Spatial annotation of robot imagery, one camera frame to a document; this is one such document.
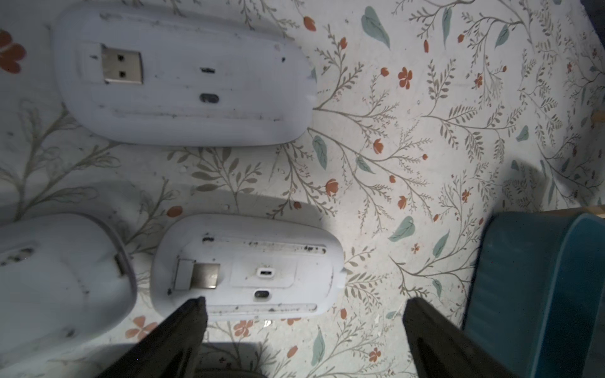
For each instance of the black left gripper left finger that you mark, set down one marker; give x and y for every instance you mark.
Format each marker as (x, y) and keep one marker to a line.
(171, 350)

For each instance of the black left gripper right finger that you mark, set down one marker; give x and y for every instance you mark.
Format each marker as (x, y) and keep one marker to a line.
(440, 349)

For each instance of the white mouse row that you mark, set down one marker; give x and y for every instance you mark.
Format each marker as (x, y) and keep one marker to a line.
(144, 77)

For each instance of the teal plastic storage box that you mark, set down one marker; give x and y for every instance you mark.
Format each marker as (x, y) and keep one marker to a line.
(537, 291)

